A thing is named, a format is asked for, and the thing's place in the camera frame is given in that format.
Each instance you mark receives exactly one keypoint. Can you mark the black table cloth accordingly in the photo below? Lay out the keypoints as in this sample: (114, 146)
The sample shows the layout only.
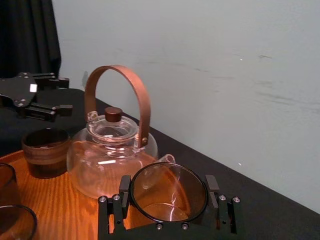
(250, 200)

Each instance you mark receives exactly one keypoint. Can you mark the clear smoked drinking glass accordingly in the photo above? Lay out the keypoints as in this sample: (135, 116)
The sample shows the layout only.
(172, 200)
(6, 182)
(15, 223)

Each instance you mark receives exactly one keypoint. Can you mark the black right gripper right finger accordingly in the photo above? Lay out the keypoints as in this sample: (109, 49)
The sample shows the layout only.
(225, 212)

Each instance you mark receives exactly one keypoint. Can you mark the black curtain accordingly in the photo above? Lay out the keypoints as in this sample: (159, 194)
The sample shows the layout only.
(27, 37)

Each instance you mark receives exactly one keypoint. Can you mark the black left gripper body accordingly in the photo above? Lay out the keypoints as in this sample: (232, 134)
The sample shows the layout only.
(17, 90)

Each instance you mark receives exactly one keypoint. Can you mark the brown banded smoked glass cup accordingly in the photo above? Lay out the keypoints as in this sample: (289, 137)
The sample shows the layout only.
(46, 156)

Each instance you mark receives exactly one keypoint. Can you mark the round wooden tray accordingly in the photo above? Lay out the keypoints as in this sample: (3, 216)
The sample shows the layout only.
(60, 207)

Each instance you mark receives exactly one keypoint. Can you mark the glass teapot lid brown knob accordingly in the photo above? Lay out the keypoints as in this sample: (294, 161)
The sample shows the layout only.
(112, 128)

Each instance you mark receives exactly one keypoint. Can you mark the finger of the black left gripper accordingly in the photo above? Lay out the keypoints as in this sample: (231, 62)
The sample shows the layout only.
(51, 81)
(45, 112)

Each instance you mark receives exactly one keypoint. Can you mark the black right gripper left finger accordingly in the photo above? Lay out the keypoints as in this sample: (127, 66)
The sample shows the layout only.
(111, 212)

